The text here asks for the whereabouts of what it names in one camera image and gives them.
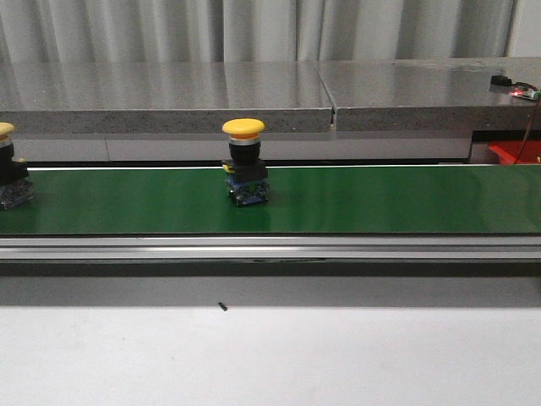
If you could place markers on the yellow mushroom push button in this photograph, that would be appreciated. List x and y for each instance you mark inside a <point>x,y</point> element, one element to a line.
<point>16,187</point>
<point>247,174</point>

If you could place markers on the grey stone bench left slab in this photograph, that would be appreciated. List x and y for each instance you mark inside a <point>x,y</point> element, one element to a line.
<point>162,98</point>

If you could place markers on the grey stone bench slab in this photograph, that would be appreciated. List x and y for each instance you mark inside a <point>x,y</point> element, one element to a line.
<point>428,94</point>
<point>162,98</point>

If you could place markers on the grey stone bench right slab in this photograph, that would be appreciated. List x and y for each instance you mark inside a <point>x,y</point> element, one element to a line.
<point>428,94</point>

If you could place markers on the green conveyor belt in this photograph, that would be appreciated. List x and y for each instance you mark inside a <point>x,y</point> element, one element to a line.
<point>418,199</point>

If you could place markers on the red plastic bin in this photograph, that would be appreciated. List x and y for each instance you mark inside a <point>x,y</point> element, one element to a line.
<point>511,152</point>

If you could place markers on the black connector plug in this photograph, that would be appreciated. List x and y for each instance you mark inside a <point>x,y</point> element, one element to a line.
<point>501,80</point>

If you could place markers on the small lit circuit board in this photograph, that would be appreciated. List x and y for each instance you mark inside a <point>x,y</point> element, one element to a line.
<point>526,93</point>

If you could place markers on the grey pleated curtain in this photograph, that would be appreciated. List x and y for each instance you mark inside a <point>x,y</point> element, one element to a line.
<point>265,31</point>

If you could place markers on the aluminium conveyor frame rail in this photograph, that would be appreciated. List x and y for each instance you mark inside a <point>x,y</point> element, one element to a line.
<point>242,248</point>

